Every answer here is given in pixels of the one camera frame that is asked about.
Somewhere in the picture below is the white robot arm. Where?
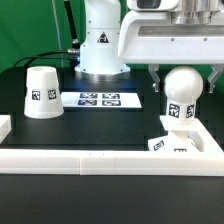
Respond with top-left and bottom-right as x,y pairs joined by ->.
75,0 -> 224,88

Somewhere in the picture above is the black cable with connector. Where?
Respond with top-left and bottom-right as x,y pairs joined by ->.
13,48 -> 80,68

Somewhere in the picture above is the white marker sheet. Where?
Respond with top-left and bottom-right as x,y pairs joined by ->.
61,92 -> 141,108

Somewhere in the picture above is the white lamp base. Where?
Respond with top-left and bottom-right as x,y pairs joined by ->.
146,115 -> 202,153

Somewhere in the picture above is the white fence wall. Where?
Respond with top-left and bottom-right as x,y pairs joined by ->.
0,119 -> 224,176

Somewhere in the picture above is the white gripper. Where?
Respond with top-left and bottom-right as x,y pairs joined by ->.
118,0 -> 224,93

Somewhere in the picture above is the grey thin cable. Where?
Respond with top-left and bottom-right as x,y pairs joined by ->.
51,0 -> 65,68

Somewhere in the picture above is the white lamp bulb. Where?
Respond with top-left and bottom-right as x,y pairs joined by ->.
164,66 -> 203,124

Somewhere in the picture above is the white lamp shade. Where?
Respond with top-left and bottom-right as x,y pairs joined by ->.
24,66 -> 64,119

